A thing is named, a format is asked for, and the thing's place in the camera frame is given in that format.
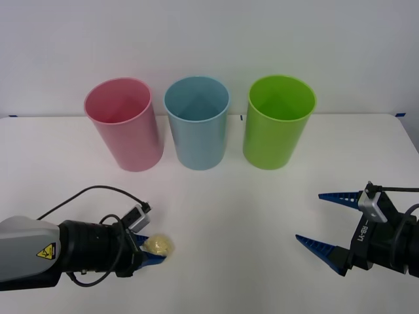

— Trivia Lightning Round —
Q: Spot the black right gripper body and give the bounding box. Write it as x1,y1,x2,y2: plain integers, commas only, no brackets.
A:
348,192,409,273

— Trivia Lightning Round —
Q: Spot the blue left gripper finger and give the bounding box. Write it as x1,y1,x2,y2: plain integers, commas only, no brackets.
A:
132,232,151,249
139,250,166,270

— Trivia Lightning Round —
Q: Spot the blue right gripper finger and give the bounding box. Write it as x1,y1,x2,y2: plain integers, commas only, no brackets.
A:
295,234,354,277
318,189,361,212

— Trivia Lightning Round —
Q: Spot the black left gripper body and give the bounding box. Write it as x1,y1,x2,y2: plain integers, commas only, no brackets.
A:
113,224,144,278

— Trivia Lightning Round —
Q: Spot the yellow ball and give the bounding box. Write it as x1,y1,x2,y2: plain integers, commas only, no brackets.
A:
143,233,176,256

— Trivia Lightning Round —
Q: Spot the green plastic bin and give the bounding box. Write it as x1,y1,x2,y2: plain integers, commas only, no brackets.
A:
242,75,318,171

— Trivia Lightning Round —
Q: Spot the pink plastic bin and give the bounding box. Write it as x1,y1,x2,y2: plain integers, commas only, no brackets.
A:
83,77,165,173

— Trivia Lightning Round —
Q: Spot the pale blue plastic bin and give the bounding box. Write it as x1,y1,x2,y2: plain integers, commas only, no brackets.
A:
163,75,232,171

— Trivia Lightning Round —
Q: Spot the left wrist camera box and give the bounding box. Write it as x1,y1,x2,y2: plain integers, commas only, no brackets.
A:
125,204,152,233

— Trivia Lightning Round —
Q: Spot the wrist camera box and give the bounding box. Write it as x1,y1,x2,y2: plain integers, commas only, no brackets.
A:
125,204,152,233
357,189,389,224

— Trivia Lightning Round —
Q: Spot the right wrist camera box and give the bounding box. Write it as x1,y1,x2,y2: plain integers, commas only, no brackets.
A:
357,189,389,224

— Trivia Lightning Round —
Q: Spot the black right camera cable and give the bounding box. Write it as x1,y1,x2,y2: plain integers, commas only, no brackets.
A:
366,180,419,194

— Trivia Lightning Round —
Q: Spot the black camera cable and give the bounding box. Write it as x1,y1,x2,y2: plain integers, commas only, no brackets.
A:
35,185,153,220
366,180,419,194

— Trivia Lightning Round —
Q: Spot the black left camera cable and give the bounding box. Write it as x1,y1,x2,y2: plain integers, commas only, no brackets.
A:
35,185,153,220

